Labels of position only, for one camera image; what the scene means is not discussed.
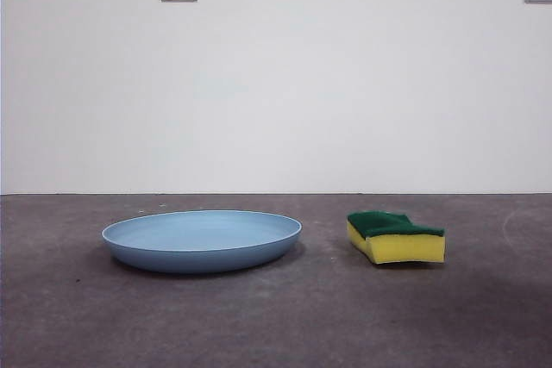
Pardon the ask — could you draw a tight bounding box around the yellow sponge with green pad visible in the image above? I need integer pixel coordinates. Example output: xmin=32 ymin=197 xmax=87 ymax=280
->
xmin=346 ymin=210 xmax=446 ymax=265

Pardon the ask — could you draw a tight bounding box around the blue round plate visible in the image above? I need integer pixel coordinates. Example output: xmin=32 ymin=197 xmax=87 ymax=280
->
xmin=101 ymin=209 xmax=303 ymax=275

